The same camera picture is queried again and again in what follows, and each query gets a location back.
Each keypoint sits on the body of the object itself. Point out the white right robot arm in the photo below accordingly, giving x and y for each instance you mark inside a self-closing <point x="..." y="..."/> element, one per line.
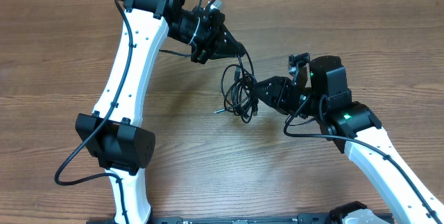
<point x="318" y="88"/>

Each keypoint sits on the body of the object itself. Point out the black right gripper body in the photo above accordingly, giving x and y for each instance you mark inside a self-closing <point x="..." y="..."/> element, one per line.
<point x="291" y="96"/>

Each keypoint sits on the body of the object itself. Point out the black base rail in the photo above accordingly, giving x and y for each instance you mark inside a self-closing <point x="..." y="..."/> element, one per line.
<point x="355" y="208"/>

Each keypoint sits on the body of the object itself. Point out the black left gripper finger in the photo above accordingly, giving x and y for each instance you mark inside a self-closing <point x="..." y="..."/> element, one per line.
<point x="221" y="55"/>
<point x="226" y="43"/>

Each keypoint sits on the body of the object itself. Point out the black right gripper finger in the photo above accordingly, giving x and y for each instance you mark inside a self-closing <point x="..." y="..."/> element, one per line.
<point x="271" y="85"/>
<point x="271" y="100"/>

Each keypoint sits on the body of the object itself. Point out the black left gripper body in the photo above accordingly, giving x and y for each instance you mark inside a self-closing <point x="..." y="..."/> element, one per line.
<point x="200" y="33"/>

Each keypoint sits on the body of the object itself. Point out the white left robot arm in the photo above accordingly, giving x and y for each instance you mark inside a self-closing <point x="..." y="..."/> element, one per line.
<point x="113" y="132"/>

